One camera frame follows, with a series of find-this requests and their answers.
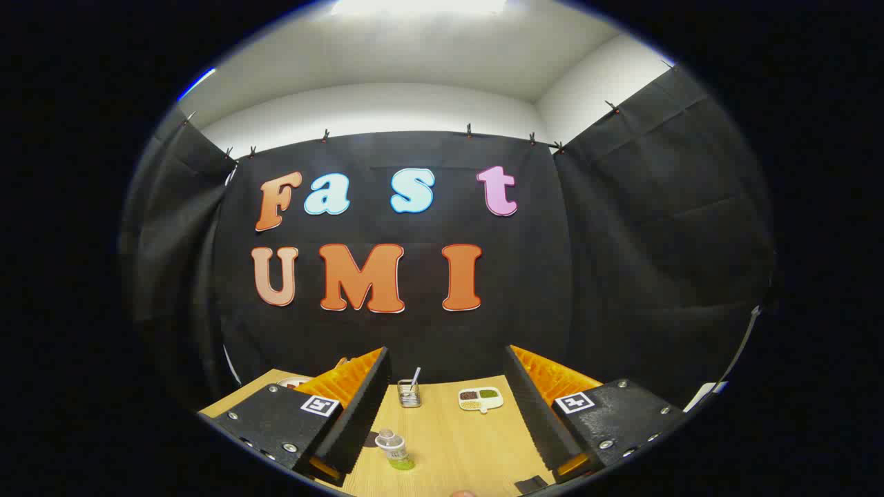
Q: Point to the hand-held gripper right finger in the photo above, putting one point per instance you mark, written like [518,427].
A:
[535,415]

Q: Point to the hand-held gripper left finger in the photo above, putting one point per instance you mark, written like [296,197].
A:
[359,422]

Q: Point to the dark brown round coaster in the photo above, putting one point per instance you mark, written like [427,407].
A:
[370,440]

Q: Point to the clear juice bottle white label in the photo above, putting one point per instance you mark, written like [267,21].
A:
[395,450]

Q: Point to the white spoon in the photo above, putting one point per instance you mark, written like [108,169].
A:
[415,376]

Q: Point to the small white plate red snacks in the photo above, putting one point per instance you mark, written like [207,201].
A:
[293,382]

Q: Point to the wooden table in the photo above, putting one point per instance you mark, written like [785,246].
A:
[456,442]

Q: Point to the white flat sheet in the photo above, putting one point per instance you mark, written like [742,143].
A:
[703,395]

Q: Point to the ceiling light panel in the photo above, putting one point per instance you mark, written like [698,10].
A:
[418,6]

